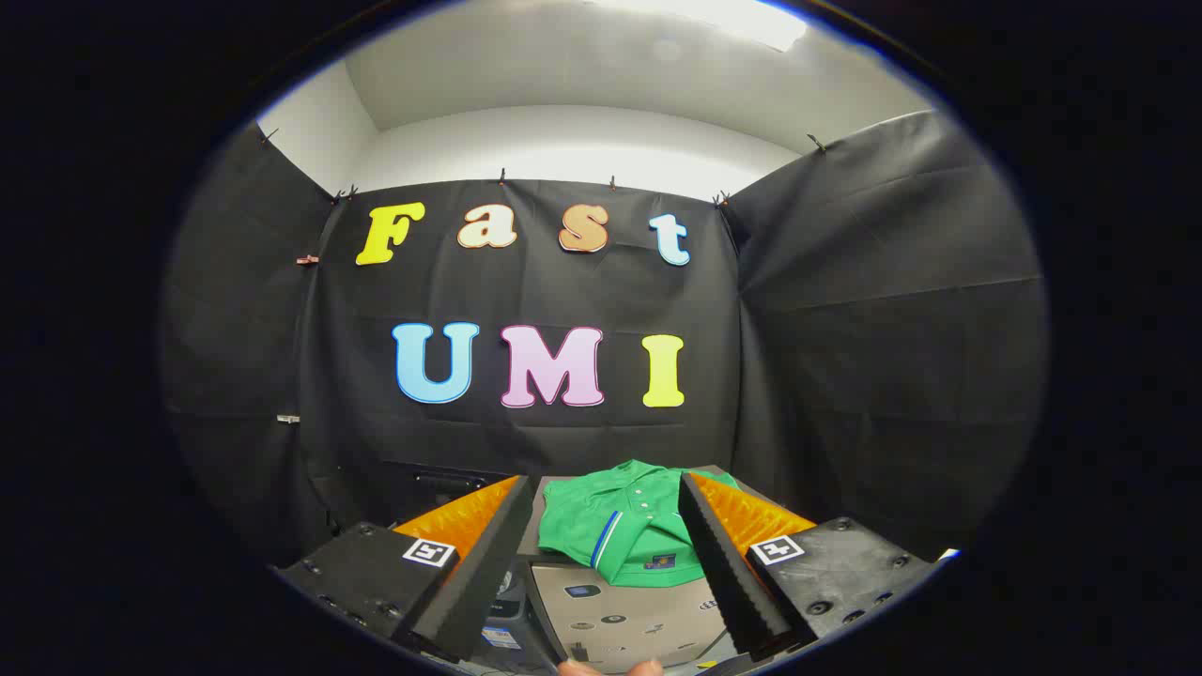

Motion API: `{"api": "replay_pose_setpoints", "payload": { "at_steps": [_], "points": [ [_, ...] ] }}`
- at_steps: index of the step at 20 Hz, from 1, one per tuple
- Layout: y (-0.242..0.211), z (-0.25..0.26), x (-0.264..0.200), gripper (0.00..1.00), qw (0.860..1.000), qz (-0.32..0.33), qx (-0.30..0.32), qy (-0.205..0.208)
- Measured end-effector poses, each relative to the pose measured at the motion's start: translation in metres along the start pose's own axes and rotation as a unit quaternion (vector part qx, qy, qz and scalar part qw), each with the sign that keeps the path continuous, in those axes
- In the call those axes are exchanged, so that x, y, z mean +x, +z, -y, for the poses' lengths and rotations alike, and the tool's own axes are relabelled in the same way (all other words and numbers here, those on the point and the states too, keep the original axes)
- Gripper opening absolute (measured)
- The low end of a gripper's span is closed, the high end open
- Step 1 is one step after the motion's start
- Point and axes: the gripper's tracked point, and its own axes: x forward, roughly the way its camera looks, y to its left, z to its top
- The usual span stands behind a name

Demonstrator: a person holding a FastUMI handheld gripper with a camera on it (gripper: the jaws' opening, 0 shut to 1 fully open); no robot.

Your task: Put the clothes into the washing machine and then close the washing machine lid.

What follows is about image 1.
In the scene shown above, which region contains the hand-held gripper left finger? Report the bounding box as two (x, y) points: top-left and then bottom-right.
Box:
(272, 474), (536, 663)

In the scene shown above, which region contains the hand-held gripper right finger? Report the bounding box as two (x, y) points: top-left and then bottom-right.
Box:
(678, 471), (940, 663)

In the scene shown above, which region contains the grey washing machine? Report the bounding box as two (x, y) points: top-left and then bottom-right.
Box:
(380, 458), (555, 673)

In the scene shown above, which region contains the green polo shirt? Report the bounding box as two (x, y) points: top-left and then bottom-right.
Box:
(537, 459), (743, 589)

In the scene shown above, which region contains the grey cabinet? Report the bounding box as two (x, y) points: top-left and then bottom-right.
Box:
(516, 463), (790, 675)

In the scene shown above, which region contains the black backdrop cloth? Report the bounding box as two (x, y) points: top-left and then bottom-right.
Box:
(160, 111), (1048, 564)

